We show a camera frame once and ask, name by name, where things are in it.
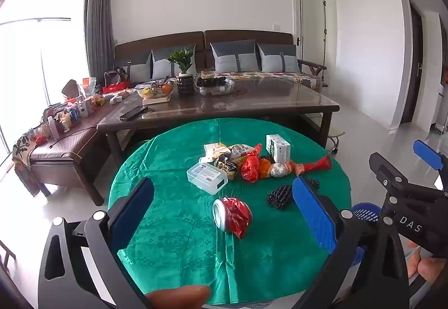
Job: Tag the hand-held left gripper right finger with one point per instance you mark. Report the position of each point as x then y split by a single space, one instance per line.
313 214

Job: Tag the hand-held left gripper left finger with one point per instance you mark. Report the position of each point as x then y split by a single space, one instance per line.
131 211

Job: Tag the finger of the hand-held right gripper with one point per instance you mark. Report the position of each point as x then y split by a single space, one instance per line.
428 155
388 172

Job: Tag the blue plastic basket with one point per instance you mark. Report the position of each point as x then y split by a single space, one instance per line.
365 212

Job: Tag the green white milk carton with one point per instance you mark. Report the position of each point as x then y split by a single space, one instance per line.
278 148

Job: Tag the yellow bread packet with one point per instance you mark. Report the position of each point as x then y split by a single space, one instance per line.
239 151

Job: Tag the person's right hand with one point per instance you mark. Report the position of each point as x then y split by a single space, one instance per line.
427 268

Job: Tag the person's left hand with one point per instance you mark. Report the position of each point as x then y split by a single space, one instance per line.
178 296

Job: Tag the black foam fruit net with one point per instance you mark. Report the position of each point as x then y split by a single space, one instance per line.
278 197

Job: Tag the long red wrapper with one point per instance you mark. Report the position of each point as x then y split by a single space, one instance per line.
316 165

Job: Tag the green tablecloth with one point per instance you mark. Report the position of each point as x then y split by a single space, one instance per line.
168 169

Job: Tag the white patterned wrapper ball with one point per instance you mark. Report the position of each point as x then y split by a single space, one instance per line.
279 170

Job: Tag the cream stool on wheels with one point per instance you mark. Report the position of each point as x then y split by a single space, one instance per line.
336 134

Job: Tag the crushed red can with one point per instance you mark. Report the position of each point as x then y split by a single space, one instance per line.
238 214

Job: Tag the red plastic bag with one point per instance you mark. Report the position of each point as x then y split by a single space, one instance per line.
249 169

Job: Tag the clear plastic box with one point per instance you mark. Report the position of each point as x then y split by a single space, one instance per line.
206 176

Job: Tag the dark wooden door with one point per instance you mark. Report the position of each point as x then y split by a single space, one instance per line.
411 67

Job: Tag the brown sofa bench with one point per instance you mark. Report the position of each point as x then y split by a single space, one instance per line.
59 155

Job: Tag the black gold snack wrapper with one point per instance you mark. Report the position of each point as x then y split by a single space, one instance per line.
227 167

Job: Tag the black remote control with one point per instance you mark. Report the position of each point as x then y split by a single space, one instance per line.
133 113

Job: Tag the white brown snack packet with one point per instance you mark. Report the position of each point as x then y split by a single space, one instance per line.
213 149

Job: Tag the group of small bottles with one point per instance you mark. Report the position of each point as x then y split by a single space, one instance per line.
70 116

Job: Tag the floral fringed throw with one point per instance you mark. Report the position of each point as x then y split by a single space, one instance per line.
26 155

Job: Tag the fruit tray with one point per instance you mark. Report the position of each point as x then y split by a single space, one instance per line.
154 94

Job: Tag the red gift box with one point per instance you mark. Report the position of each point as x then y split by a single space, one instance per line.
115 88

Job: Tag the dark wooden coffee table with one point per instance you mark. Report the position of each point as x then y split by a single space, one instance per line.
262 99

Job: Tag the brown handbag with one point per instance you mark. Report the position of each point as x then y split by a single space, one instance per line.
113 76

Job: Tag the potted plant in black vase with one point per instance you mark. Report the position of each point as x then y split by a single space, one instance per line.
185 85

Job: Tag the floral sofa blanket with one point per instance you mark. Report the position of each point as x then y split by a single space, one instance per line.
280 75

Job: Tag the grey two-tone cushion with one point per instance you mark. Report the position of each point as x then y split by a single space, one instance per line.
161 64
138 66
278 59
234 55

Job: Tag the glass dish of dark sweets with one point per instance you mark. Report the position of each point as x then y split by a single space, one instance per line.
215 85

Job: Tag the brown wooden sofa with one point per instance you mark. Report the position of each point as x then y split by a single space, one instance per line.
224 36

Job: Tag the grey curtain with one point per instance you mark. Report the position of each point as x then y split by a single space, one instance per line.
99 15

